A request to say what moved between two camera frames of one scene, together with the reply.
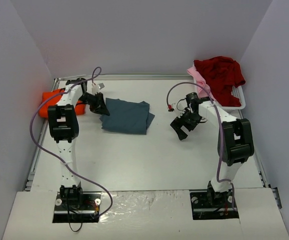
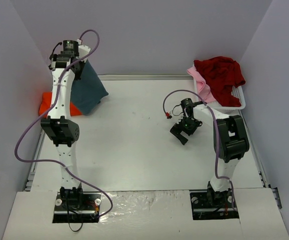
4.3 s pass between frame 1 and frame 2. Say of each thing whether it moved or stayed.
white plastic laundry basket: stayed
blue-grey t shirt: moved
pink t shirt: stayed
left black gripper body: moved
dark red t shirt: stayed
